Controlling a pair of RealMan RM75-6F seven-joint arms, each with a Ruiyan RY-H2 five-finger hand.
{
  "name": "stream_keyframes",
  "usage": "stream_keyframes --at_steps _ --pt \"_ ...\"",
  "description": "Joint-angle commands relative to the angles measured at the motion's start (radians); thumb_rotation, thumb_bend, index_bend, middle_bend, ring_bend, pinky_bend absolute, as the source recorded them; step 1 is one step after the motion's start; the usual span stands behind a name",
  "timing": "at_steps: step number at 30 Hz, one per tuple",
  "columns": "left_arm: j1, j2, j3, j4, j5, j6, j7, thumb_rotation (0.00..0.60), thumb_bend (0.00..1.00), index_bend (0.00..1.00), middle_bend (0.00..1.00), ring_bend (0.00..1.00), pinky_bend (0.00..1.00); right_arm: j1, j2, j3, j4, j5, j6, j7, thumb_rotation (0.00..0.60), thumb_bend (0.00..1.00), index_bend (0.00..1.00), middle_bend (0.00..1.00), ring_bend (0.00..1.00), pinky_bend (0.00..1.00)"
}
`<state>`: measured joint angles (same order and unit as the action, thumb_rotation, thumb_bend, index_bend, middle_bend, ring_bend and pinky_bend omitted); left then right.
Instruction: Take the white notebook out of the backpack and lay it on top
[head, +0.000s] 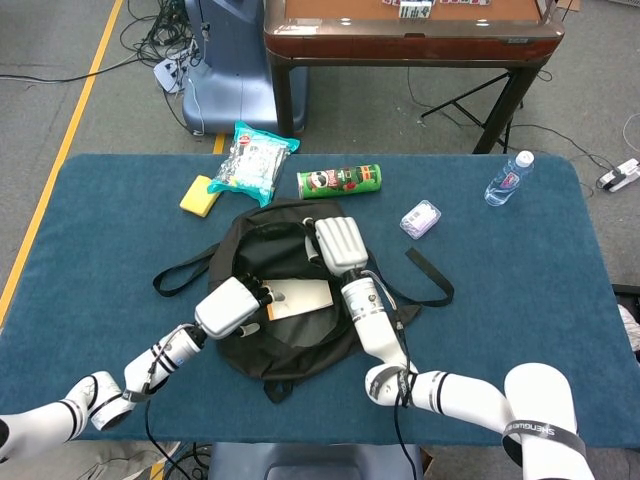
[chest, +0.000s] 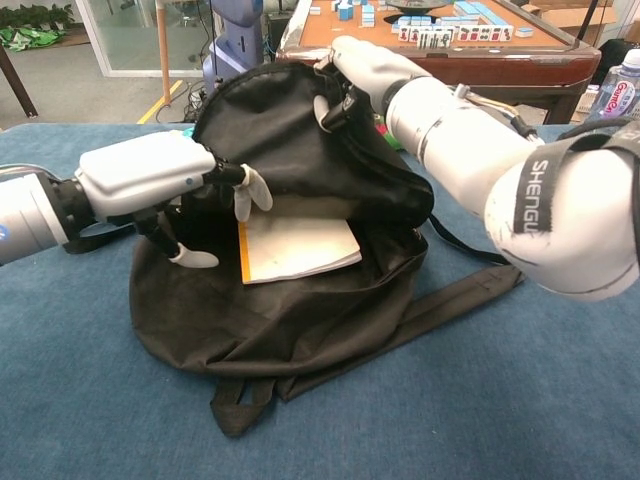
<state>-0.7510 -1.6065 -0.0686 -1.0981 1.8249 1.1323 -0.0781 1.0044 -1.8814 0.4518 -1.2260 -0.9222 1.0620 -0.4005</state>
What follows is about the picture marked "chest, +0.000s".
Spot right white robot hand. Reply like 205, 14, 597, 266
313, 35, 434, 134

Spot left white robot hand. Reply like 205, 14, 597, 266
49, 130, 274, 270

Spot yellow notebook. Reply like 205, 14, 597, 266
237, 215, 363, 286

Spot black fabric backpack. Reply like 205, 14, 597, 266
62, 60, 526, 440

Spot blue-backed mahjong tiles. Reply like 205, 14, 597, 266
452, 1, 496, 26
337, 0, 376, 26

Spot green Pringles can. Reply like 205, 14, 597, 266
372, 113, 407, 151

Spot face-up mahjong tile row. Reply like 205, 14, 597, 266
397, 24, 515, 50

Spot wooden pole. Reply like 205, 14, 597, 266
154, 0, 172, 105

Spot brown mahjong table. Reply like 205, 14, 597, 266
275, 0, 603, 124

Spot white framed glass door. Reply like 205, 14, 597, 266
74, 0, 214, 79

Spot blue-grey machine base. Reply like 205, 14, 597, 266
202, 0, 271, 94

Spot dark wooden table leg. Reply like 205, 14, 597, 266
0, 43, 39, 120

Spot green potted plants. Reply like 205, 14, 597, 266
0, 3, 76, 52

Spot blue carpet table cover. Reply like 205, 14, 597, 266
0, 122, 640, 480

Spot clear water bottle white cap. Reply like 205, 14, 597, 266
589, 48, 640, 124

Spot black cable tangle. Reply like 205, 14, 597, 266
154, 79, 217, 124

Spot black printed velcro strap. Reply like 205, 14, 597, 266
514, 117, 640, 236

